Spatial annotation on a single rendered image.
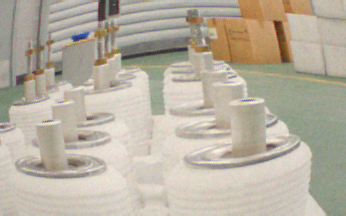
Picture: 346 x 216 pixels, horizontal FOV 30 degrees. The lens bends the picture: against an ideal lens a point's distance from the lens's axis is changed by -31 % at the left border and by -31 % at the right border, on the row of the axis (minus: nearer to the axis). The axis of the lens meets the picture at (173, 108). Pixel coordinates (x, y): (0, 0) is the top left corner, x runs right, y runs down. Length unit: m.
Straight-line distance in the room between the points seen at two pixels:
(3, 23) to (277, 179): 5.90
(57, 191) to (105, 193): 0.03
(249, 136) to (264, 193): 0.05
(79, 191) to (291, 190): 0.13
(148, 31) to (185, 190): 6.32
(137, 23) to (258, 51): 2.01
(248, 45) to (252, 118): 4.46
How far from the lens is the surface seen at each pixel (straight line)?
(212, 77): 0.70
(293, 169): 0.44
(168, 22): 6.82
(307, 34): 4.15
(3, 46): 6.29
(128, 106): 0.97
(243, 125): 0.46
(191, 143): 0.56
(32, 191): 0.44
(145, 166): 0.94
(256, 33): 4.90
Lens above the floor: 0.33
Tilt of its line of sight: 6 degrees down
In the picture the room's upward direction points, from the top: 6 degrees counter-clockwise
